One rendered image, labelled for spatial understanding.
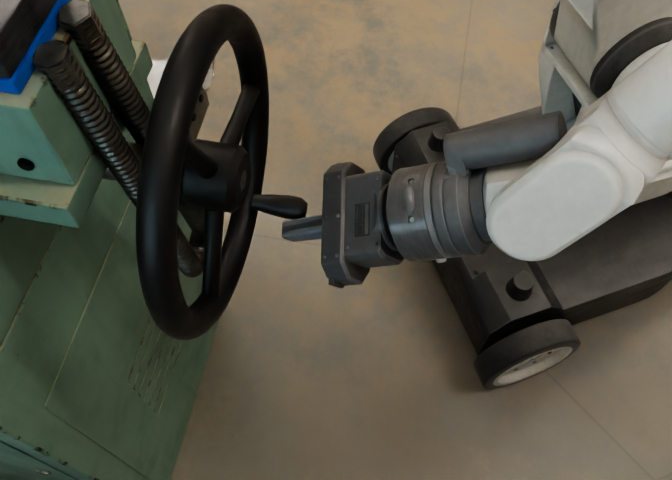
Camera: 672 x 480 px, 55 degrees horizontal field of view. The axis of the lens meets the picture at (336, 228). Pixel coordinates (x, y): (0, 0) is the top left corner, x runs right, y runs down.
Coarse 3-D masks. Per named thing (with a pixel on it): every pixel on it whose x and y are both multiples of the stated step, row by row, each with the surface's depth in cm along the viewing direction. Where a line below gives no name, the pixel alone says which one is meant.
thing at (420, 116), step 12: (420, 108) 141; (432, 108) 142; (396, 120) 141; (408, 120) 140; (420, 120) 139; (432, 120) 139; (444, 120) 141; (384, 132) 142; (396, 132) 140; (408, 132) 139; (384, 144) 142; (384, 156) 143; (384, 168) 147
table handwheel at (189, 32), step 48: (192, 48) 45; (240, 48) 58; (192, 96) 44; (240, 96) 63; (144, 144) 44; (192, 144) 48; (144, 192) 43; (192, 192) 55; (240, 192) 57; (144, 240) 44; (240, 240) 68; (144, 288) 47; (192, 336) 54
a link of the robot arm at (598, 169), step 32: (608, 96) 48; (576, 128) 47; (608, 128) 46; (544, 160) 48; (576, 160) 46; (608, 160) 46; (640, 160) 46; (512, 192) 49; (544, 192) 48; (576, 192) 47; (608, 192) 46; (640, 192) 47; (512, 224) 50; (544, 224) 49; (576, 224) 48; (512, 256) 52; (544, 256) 51
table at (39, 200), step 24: (144, 48) 57; (144, 72) 58; (120, 120) 55; (96, 168) 52; (0, 192) 49; (24, 192) 49; (48, 192) 49; (72, 192) 49; (24, 216) 51; (48, 216) 50; (72, 216) 50
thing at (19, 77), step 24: (0, 0) 41; (24, 0) 41; (48, 0) 44; (0, 24) 40; (24, 24) 42; (48, 24) 44; (0, 48) 40; (24, 48) 42; (0, 72) 41; (24, 72) 42
